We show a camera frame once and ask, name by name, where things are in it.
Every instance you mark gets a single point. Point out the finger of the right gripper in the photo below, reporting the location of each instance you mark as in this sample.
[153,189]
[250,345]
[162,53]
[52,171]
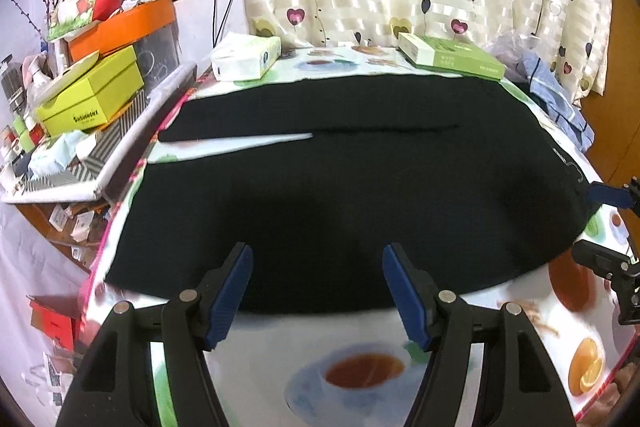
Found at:
[625,197]
[604,262]

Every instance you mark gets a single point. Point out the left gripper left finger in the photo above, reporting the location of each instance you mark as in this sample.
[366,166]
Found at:
[114,385]

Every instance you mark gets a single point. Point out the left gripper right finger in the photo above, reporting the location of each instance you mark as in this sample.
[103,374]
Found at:
[519,385]

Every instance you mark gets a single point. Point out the black pants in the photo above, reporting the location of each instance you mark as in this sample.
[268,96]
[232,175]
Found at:
[455,170]

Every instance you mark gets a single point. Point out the blue striped clothing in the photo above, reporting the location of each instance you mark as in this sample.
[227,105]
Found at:
[540,85]

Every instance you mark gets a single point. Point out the red small box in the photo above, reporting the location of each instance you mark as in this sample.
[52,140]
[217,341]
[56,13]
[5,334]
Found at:
[56,317]

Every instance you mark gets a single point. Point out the white side shelf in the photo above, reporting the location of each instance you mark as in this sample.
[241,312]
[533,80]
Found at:
[115,150]

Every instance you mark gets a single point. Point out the green flat box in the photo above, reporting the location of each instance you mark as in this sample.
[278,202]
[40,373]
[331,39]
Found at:
[445,55]

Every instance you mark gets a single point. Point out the striped black white box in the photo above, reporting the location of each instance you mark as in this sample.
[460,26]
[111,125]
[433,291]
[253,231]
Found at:
[79,156]

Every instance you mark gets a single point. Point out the yellow-green shoe box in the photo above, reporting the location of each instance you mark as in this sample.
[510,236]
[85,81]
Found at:
[96,97]

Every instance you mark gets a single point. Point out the tissue pack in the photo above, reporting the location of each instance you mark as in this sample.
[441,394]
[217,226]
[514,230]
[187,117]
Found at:
[244,57]

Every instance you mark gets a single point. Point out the orange box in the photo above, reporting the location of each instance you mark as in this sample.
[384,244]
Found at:
[123,29]

